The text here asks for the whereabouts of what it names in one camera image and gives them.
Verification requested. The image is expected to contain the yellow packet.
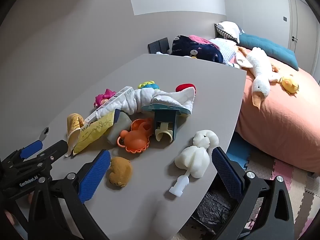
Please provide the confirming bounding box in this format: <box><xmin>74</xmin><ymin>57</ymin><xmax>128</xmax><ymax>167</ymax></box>
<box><xmin>72</xmin><ymin>109</ymin><xmax>122</xmax><ymax>154</ymax></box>

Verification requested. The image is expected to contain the white towel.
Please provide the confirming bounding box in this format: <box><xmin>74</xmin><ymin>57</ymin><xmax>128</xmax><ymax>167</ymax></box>
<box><xmin>95</xmin><ymin>86</ymin><xmax>197</xmax><ymax>119</ymax></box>

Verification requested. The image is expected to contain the bed with pink cover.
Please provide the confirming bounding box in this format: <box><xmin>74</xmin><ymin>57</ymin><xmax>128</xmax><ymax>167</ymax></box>
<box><xmin>235</xmin><ymin>55</ymin><xmax>320</xmax><ymax>173</ymax></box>

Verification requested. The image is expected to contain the pink cloth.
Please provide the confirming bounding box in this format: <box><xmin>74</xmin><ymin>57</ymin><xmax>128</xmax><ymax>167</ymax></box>
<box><xmin>188</xmin><ymin>35</ymin><xmax>213</xmax><ymax>44</ymax></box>

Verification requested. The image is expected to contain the white and blue waffle blanket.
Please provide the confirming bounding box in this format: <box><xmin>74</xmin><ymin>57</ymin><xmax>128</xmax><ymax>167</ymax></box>
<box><xmin>209</xmin><ymin>37</ymin><xmax>238</xmax><ymax>64</ymax></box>

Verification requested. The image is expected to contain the yellow paper cup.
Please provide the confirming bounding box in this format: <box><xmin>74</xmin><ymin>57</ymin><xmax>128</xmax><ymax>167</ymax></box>
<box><xmin>64</xmin><ymin>113</ymin><xmax>85</xmax><ymax>158</ymax></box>

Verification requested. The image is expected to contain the grey bottle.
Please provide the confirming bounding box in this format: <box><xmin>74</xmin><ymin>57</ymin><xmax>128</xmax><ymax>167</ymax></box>
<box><xmin>106</xmin><ymin>111</ymin><xmax>133</xmax><ymax>145</ymax></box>

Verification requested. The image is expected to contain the yellow chick plush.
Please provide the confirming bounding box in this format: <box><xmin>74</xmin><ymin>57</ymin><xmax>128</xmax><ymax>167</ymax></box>
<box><xmin>279</xmin><ymin>74</ymin><xmax>300</xmax><ymax>95</ymax></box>

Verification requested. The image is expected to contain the orange plastic toy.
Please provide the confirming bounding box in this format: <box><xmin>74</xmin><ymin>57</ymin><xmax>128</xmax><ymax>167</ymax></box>
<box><xmin>117</xmin><ymin>117</ymin><xmax>155</xmax><ymax>153</ymax></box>

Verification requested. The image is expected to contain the white goose plush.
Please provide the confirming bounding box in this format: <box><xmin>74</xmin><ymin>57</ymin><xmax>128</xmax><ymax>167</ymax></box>
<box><xmin>237</xmin><ymin>46</ymin><xmax>280</xmax><ymax>110</ymax></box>

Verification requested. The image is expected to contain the red heart plush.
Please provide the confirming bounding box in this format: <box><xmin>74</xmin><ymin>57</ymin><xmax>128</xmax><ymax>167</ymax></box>
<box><xmin>175</xmin><ymin>82</ymin><xmax>197</xmax><ymax>93</ymax></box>

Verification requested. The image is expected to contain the black wall socket panel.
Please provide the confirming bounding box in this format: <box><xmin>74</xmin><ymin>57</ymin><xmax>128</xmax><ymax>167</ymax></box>
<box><xmin>147</xmin><ymin>37</ymin><xmax>170</xmax><ymax>54</ymax></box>

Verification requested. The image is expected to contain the blue and green rattle toy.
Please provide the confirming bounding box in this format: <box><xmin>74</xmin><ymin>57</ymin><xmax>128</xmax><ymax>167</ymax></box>
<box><xmin>138</xmin><ymin>80</ymin><xmax>160</xmax><ymax>90</ymax></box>

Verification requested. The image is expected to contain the white plastic pump piece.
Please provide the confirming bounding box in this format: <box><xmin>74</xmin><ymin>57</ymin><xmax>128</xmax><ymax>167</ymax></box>
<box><xmin>169</xmin><ymin>175</ymin><xmax>190</xmax><ymax>196</ymax></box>

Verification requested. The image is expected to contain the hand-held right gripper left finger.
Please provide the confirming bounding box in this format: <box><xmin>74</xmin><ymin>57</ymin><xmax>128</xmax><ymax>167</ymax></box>
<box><xmin>28</xmin><ymin>149</ymin><xmax>112</xmax><ymax>240</ymax></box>

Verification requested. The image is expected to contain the grey door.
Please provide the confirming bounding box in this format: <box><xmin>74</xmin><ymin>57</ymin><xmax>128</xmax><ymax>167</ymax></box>
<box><xmin>287</xmin><ymin>0</ymin><xmax>318</xmax><ymax>55</ymax></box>

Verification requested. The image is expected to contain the brown plush toy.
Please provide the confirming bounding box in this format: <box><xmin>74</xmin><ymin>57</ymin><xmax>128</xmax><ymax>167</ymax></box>
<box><xmin>108</xmin><ymin>156</ymin><xmax>133</xmax><ymax>188</ymax></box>

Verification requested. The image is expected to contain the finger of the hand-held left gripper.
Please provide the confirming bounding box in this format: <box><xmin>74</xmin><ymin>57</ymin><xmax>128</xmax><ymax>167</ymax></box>
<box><xmin>0</xmin><ymin>140</ymin><xmax>43</xmax><ymax>171</ymax></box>
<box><xmin>10</xmin><ymin>140</ymin><xmax>68</xmax><ymax>178</ymax></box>

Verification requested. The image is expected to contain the black trash bag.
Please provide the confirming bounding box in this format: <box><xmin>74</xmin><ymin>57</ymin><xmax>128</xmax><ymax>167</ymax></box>
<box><xmin>189</xmin><ymin>190</ymin><xmax>240</xmax><ymax>235</ymax></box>

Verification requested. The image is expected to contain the teal toy with cream tube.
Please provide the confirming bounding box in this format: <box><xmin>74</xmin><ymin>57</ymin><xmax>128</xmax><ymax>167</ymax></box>
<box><xmin>141</xmin><ymin>97</ymin><xmax>192</xmax><ymax>143</ymax></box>

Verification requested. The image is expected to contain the white cardboard box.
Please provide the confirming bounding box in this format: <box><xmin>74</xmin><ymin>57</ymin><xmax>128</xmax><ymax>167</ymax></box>
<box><xmin>84</xmin><ymin>86</ymin><xmax>134</xmax><ymax>127</ymax></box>

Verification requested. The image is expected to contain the teal pillow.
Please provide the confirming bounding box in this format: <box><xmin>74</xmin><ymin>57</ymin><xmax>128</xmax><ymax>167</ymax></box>
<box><xmin>237</xmin><ymin>33</ymin><xmax>299</xmax><ymax>71</ymax></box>

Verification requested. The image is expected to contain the navy printed blanket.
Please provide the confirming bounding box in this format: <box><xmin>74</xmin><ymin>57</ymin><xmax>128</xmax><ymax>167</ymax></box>
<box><xmin>171</xmin><ymin>35</ymin><xmax>224</xmax><ymax>64</ymax></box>

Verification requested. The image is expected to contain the checkered pillow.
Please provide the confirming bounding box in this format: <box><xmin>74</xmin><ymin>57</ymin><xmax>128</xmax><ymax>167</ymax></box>
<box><xmin>214</xmin><ymin>21</ymin><xmax>244</xmax><ymax>43</ymax></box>

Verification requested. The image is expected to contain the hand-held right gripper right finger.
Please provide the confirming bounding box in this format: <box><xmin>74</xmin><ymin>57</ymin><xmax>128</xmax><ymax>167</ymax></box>
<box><xmin>212</xmin><ymin>147</ymin><xmax>294</xmax><ymax>240</ymax></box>

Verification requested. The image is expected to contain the pink-haired doll toy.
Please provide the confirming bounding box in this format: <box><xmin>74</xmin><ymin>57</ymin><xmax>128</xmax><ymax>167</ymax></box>
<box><xmin>94</xmin><ymin>88</ymin><xmax>117</xmax><ymax>108</ymax></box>

